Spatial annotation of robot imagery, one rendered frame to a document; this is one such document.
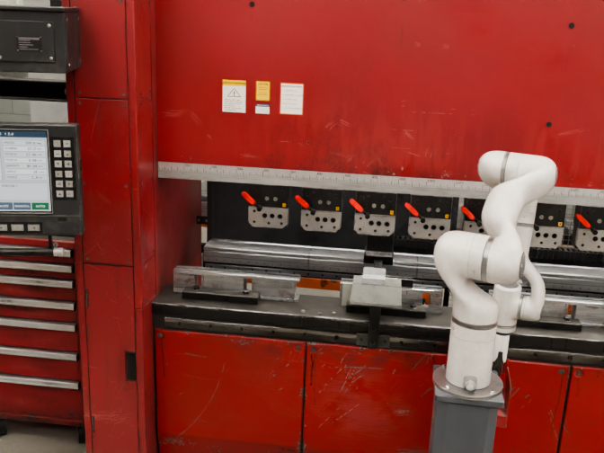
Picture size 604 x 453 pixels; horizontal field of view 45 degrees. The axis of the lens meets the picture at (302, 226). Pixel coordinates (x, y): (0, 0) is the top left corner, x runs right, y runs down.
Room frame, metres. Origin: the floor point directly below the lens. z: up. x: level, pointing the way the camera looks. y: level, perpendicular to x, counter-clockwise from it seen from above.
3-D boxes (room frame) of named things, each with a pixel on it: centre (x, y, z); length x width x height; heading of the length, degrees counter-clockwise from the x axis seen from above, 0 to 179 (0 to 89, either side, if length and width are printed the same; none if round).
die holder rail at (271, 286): (2.67, 0.25, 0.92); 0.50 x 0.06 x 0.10; 83
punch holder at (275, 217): (2.66, 0.12, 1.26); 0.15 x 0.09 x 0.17; 83
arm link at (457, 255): (1.81, -0.44, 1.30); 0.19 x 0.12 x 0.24; 63
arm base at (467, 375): (1.79, -0.47, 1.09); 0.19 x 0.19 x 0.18
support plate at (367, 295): (2.46, -0.28, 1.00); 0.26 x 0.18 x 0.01; 173
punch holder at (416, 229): (2.59, -0.47, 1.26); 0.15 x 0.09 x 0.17; 83
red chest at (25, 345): (3.13, 1.15, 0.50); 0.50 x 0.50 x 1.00; 83
